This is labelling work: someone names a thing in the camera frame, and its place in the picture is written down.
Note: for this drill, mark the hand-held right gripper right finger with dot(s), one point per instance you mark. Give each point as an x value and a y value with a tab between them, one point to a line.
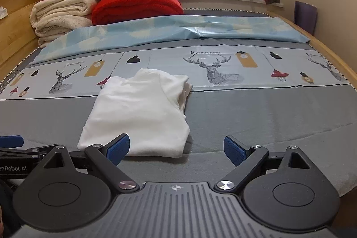
235	150

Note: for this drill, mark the deer printed sheet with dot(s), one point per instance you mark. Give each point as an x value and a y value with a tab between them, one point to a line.
173	70

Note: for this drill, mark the cream folded blanket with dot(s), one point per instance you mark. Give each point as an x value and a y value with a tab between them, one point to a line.
58	17

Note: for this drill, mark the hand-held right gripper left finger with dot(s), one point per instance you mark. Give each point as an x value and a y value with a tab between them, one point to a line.
118	148

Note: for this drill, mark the tissue box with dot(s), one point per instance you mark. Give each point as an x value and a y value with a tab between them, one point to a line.
3	12

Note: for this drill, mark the white long-sleeve garment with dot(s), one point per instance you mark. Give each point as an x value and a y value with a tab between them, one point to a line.
134	109

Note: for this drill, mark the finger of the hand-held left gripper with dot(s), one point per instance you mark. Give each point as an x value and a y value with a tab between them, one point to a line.
11	141
28	151

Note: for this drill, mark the wooden bed frame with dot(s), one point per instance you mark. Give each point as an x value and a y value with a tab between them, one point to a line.
16	31

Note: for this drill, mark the red folded quilt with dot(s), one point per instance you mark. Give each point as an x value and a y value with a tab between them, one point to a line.
134	6

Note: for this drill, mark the purple board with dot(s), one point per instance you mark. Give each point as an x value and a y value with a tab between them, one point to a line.
305	17

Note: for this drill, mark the light blue patterned sheet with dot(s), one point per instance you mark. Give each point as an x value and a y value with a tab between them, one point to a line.
139	31

